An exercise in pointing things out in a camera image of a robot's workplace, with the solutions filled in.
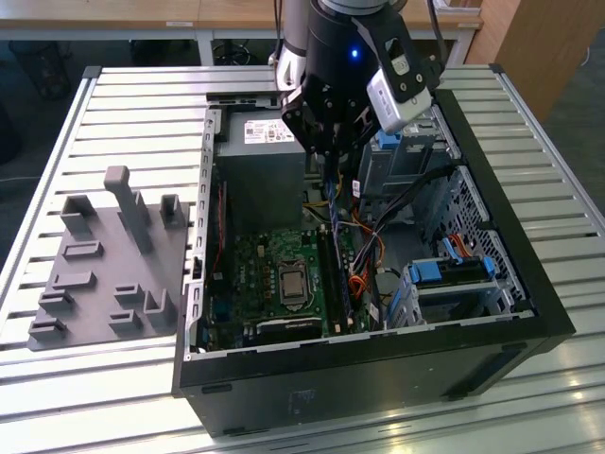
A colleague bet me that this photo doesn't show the wooden desk white frame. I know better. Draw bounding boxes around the wooden desk white frame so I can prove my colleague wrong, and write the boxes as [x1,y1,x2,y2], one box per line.
[196,0,483,67]
[0,0,209,65]

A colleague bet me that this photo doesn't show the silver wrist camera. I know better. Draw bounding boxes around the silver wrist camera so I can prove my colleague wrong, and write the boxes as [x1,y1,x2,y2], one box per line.
[366,70,434,136]

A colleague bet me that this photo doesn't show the black flat cable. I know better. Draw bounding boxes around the black flat cable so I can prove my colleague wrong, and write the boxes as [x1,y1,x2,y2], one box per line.
[354,165,455,266]

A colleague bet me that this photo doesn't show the black camera bracket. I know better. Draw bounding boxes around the black camera bracket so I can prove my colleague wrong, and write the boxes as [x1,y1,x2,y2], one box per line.
[352,13,443,103]

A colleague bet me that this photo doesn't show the black waste bin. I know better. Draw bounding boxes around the black waste bin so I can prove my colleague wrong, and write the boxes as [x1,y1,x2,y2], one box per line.
[9,40,72,100]

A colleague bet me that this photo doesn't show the black graphics card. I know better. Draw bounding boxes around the black graphics card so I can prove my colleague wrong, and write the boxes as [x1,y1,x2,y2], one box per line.
[254,315,326,345]

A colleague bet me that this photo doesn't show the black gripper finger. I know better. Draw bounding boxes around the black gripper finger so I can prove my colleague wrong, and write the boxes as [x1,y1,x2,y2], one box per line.
[280,86,332,155]
[333,101,381,160]

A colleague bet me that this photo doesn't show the grey metal power supply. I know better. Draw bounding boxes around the grey metal power supply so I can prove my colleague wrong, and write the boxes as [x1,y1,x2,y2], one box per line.
[215,115,308,228]

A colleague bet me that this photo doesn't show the black open PC case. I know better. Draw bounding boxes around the black open PC case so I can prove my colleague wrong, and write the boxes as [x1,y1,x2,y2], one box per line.
[170,88,578,439]

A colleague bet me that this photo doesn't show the red black twisted wire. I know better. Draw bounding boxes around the red black twisted wire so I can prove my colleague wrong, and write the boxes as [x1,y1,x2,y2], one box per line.
[212,182,229,283]

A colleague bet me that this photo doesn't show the blue RAM stick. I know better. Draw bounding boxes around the blue RAM stick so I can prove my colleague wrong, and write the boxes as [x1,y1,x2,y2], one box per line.
[324,158,344,245]

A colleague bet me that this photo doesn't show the orange red power wires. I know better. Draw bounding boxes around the orange red power wires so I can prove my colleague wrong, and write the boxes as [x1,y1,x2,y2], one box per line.
[348,273,374,304]

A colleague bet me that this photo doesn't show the metal CPU socket cover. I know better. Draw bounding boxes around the metal CPU socket cover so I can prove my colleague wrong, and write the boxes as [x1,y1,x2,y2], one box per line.
[276,258,312,308]

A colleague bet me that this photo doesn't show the blue plastic drive latch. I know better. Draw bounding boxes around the blue plastic drive latch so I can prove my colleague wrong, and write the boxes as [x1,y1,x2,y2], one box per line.
[376,130,404,152]

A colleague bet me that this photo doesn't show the green Dell motherboard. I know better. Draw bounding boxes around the green Dell motherboard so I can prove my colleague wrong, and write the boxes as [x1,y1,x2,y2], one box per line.
[202,225,379,354]

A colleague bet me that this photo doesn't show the blue data cable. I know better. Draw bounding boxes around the blue data cable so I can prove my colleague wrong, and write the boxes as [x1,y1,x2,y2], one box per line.
[442,237,474,267]

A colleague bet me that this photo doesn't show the grey plastic parts rack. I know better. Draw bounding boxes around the grey plastic parts rack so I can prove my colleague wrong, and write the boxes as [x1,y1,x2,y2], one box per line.
[26,165,191,352]

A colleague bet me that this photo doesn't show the hard disk in blue carrier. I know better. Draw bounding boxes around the hard disk in blue carrier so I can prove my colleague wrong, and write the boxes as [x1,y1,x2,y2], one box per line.
[408,257,497,288]

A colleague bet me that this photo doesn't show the silver CPU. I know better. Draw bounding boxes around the silver CPU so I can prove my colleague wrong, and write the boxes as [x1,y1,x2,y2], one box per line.
[282,272,305,298]

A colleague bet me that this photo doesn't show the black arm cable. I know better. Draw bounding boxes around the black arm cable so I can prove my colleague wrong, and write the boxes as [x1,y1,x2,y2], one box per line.
[424,0,450,89]

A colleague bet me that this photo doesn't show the metal drive cage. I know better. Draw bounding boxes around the metal drive cage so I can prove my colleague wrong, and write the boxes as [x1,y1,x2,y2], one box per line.
[363,113,462,200]

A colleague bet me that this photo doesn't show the black office chair base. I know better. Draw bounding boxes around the black office chair base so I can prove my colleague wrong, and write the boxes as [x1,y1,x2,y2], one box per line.
[212,37,259,67]

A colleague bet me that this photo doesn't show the white power supply label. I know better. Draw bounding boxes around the white power supply label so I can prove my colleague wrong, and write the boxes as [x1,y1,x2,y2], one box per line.
[243,120,297,146]

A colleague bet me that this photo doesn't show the wooden cabinet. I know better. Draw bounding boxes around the wooden cabinet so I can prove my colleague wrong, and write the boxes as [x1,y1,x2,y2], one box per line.
[465,0,605,124]

